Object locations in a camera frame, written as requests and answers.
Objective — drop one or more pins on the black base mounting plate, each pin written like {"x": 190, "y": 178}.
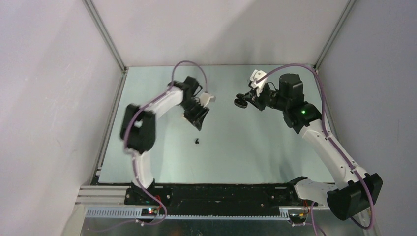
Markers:
{"x": 224, "y": 210}

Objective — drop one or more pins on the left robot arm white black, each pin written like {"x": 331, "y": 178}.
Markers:
{"x": 138, "y": 128}

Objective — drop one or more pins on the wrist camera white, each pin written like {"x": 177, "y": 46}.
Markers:
{"x": 258, "y": 80}
{"x": 205, "y": 98}

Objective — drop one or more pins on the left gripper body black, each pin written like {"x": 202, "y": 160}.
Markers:
{"x": 193, "y": 109}

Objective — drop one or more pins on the right corner aluminium post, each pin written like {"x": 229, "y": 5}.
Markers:
{"x": 350, "y": 4}

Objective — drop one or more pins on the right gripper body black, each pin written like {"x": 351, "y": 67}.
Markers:
{"x": 267, "y": 98}

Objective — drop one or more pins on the white cable duct strip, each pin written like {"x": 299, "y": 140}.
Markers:
{"x": 136, "y": 213}

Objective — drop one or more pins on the black earbud charging case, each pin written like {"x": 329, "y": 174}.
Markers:
{"x": 240, "y": 101}

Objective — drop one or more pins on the left corner aluminium post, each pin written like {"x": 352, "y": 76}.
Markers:
{"x": 103, "y": 31}

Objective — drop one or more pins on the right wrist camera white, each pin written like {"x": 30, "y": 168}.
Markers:
{"x": 258, "y": 80}

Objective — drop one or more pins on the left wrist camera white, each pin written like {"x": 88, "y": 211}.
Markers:
{"x": 205, "y": 98}

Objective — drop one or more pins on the aluminium frame rail front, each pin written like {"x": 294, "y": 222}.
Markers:
{"x": 97, "y": 194}

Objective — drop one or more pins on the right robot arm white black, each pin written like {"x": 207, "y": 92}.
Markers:
{"x": 354, "y": 189}

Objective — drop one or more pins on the corner aluminium post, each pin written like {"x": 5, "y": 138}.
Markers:
{"x": 103, "y": 31}
{"x": 350, "y": 4}

